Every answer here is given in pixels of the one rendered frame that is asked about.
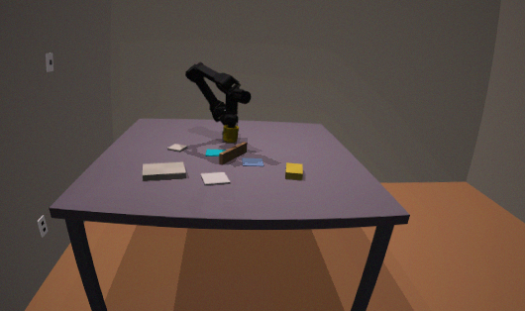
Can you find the white flat square pad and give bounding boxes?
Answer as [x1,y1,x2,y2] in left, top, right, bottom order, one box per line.
[200,172,230,186]

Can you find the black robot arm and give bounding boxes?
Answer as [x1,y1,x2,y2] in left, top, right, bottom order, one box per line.
[185,62,251,125]

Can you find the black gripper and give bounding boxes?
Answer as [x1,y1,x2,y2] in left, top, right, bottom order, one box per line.
[224,100,238,128]

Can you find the yellow block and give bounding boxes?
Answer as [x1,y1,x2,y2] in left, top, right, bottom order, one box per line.
[285,162,303,180]

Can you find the curved wooden bar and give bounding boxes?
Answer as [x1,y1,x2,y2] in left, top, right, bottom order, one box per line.
[219,142,247,164]

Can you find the small white flat tile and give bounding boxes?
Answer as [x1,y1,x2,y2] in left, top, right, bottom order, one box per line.
[167,144,187,152]

